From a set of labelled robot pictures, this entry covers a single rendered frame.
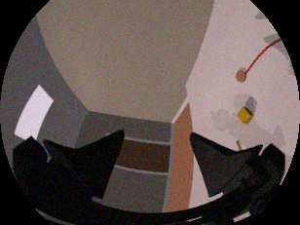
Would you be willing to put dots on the yellow wooden block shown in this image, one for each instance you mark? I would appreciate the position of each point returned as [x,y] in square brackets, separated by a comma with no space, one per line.
[245,116]

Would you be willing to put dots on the round wooden button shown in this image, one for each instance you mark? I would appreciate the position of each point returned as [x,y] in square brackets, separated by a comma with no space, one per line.
[240,76]

